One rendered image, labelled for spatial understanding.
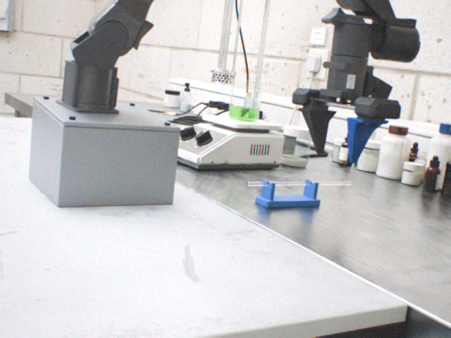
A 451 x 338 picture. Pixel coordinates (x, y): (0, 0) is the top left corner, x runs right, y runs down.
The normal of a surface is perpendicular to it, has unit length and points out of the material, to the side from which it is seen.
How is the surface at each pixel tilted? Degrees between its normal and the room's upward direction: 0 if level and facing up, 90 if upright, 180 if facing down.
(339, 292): 0
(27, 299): 0
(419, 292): 0
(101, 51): 95
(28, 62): 90
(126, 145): 90
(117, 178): 90
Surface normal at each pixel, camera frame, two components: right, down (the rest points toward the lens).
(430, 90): -0.85, -0.01
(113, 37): 0.29, 0.28
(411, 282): 0.11, -0.98
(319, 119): 0.53, 0.07
